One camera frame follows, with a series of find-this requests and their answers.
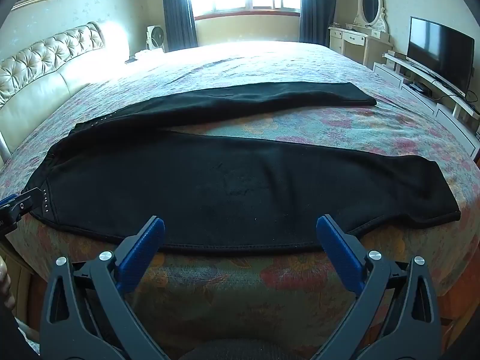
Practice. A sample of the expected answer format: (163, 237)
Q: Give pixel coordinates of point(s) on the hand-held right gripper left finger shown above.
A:
(144, 249)

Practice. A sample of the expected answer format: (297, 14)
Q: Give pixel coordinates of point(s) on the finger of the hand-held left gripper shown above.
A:
(17, 208)

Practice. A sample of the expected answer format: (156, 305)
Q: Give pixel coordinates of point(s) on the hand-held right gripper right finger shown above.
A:
(337, 249)

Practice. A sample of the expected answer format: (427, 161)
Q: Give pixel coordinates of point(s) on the black pants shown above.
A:
(210, 191)

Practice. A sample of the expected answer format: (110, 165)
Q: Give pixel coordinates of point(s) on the person's left hand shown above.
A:
(5, 281)

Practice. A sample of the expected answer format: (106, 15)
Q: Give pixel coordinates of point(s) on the floral bedspread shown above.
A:
(240, 288)

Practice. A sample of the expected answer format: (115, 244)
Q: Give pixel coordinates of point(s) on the cream tufted leather headboard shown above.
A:
(41, 75)

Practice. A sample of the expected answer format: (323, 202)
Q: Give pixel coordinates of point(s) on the white television stand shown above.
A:
(446, 110)

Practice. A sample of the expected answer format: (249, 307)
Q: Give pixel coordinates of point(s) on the black set-top box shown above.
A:
(420, 87)

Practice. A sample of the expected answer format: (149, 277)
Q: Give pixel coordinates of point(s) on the small dark object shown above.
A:
(130, 60)

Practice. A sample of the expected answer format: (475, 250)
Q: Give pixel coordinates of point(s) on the cream dressing table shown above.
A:
(356, 43)

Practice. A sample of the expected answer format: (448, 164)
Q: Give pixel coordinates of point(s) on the white box fan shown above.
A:
(155, 37)

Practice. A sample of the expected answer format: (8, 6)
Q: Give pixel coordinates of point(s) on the black flat screen television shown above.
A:
(437, 52)

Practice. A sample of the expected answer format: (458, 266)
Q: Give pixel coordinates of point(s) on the dark blue curtain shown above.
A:
(317, 7)
(178, 11)

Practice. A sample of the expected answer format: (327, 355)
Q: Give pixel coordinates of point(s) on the white oval vanity mirror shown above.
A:
(370, 3)

